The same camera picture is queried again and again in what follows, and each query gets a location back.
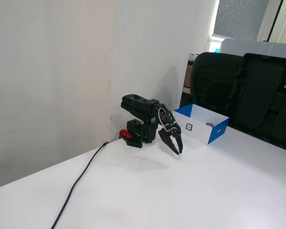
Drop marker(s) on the gray block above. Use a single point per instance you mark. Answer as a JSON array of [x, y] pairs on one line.
[[209, 124]]

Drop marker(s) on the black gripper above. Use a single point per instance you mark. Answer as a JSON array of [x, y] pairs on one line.
[[169, 135]]

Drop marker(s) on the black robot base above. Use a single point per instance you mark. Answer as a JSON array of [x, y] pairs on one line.
[[143, 133]]

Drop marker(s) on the blue and white cardboard box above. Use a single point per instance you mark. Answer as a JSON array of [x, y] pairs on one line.
[[200, 130]]

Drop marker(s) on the red table clamp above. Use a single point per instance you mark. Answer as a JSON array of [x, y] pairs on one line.
[[122, 134]]

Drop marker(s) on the blue bottle cap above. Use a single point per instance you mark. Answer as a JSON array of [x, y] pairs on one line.
[[217, 50]]

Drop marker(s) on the brown cardboard box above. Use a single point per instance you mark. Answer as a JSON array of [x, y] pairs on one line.
[[187, 78]]

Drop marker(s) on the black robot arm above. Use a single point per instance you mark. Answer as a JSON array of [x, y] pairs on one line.
[[138, 106]]

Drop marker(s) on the black mesh office chair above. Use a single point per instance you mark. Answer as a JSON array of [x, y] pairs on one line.
[[212, 81]]

